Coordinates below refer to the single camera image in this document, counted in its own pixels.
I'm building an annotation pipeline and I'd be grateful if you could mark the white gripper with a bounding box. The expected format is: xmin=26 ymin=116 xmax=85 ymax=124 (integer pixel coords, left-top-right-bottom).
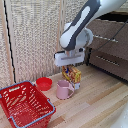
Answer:
xmin=54 ymin=48 xmax=86 ymax=75

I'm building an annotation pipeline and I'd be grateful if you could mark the red yellow snack bar box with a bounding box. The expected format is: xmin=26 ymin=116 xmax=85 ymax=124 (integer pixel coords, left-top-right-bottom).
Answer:
xmin=61 ymin=64 xmax=82 ymax=90

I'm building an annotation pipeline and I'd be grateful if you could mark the pink plastic mug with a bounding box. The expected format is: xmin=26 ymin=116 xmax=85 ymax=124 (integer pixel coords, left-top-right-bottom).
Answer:
xmin=56 ymin=79 xmax=76 ymax=101

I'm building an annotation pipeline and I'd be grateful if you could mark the red plastic bowl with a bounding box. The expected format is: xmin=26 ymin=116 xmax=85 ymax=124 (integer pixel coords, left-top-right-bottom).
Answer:
xmin=35 ymin=77 xmax=53 ymax=92

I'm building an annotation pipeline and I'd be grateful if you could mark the brown wooden drawer cabinet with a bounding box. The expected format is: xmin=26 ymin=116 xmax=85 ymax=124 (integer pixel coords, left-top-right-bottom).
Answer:
xmin=81 ymin=9 xmax=128 ymax=82

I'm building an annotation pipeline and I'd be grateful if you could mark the red shopping basket blue rim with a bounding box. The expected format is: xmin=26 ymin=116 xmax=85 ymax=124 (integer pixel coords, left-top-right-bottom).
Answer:
xmin=0 ymin=80 xmax=57 ymax=128

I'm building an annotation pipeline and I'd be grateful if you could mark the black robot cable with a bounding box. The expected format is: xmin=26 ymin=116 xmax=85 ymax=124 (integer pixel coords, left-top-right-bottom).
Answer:
xmin=96 ymin=19 xmax=128 ymax=51

